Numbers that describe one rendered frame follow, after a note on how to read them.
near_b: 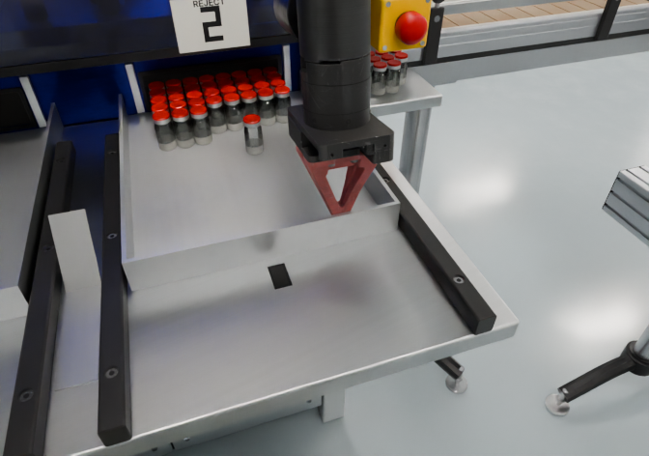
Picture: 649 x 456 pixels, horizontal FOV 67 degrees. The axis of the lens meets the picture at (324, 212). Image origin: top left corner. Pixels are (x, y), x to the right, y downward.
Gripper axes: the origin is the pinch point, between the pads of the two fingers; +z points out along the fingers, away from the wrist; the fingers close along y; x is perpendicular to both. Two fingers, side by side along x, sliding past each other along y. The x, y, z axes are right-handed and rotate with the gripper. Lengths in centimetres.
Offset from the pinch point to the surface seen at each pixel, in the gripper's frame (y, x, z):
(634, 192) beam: 35, -85, 34
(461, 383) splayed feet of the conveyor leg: 37, -46, 85
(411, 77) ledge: 32.5, -24.1, -1.6
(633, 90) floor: 167, -234, 65
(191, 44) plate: 23.4, 9.8, -12.0
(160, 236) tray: 6.0, 17.0, 2.5
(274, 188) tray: 10.1, 4.2, 1.8
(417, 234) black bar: -3.8, -6.5, 2.1
